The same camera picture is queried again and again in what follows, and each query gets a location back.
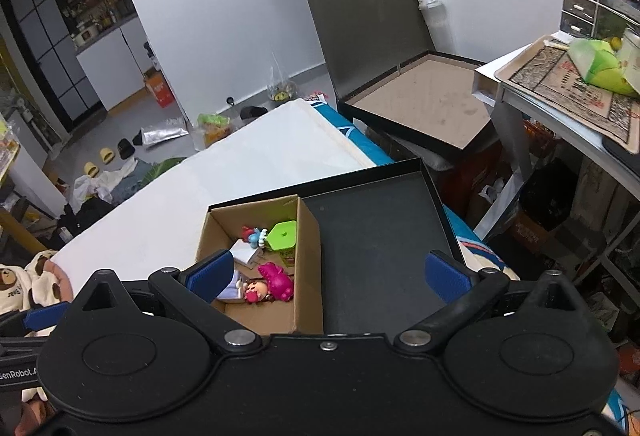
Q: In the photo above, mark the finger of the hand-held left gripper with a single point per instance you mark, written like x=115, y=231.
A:
x=45, y=317

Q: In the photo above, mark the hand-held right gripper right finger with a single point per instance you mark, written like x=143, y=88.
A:
x=447, y=278

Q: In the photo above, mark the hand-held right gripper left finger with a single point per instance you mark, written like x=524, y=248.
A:
x=211, y=276

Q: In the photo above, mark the lavender doll figurine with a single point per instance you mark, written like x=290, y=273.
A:
x=231, y=287

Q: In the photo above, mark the white usb charger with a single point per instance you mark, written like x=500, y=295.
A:
x=244, y=253

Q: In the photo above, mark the blue haired toy figurine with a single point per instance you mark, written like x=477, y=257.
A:
x=255, y=237

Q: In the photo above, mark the pink doll figurine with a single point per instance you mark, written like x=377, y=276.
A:
x=275, y=281

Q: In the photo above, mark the black tray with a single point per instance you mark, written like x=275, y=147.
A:
x=375, y=256

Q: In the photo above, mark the green hexagonal block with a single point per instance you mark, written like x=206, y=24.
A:
x=281, y=236

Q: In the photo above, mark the cardboard box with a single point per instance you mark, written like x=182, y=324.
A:
x=305, y=276

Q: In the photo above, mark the bear printed blanket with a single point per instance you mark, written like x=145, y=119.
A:
x=25, y=281

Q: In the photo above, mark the yellow wooden bar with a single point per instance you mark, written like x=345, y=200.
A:
x=17, y=228

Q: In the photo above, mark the black clothes pile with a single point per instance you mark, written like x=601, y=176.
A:
x=82, y=216

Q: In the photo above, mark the white bed blanket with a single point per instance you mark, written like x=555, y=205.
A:
x=225, y=166

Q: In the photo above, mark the green cloth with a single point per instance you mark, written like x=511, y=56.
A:
x=165, y=168

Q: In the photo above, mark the orange snack bag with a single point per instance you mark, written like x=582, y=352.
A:
x=215, y=137

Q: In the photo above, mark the white plastic bag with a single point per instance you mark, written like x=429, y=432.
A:
x=95, y=183

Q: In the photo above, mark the silver foil bag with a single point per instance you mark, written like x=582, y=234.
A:
x=162, y=133

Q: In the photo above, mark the black slipper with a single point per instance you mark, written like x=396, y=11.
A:
x=127, y=150
x=137, y=138

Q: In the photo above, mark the yellow slipper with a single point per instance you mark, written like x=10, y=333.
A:
x=91, y=168
x=107, y=154

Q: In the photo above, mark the green snack packet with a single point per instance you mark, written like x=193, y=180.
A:
x=214, y=120

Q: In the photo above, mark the black flat shoe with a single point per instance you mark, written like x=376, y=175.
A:
x=253, y=112

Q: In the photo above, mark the orange box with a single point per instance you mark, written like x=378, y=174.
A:
x=160, y=91

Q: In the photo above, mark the white desk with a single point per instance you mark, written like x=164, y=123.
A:
x=555, y=116

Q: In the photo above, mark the clear plastic bag yellow item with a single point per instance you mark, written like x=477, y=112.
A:
x=281, y=86

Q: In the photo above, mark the white cabinet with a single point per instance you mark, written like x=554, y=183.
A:
x=115, y=66

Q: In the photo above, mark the tray with printed paper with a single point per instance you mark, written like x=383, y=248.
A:
x=560, y=76

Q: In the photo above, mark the black grid glass door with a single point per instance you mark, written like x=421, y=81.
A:
x=50, y=56

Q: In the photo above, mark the green plastic bag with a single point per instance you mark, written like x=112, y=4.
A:
x=600, y=63

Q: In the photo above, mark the grey upright panel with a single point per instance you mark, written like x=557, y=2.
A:
x=360, y=16

